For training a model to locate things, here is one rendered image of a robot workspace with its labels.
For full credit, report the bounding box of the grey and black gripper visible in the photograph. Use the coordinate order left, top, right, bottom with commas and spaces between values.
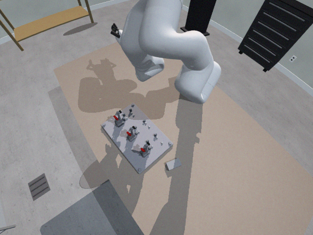
111, 23, 122, 44

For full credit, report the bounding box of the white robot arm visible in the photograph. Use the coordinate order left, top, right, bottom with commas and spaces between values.
120, 0, 221, 104

